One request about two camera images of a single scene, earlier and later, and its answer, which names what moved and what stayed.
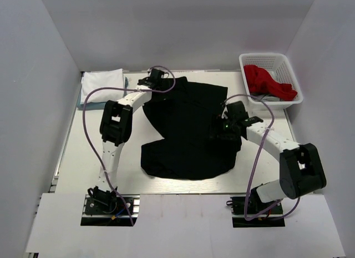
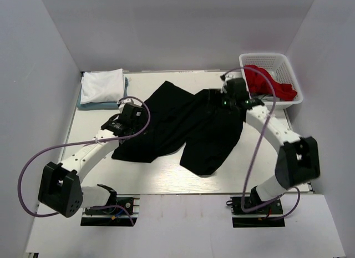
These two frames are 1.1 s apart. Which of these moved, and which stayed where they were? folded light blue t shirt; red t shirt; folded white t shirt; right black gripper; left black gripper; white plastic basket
Moved: left black gripper; right black gripper
Stayed: folded white t shirt; white plastic basket; red t shirt; folded light blue t shirt
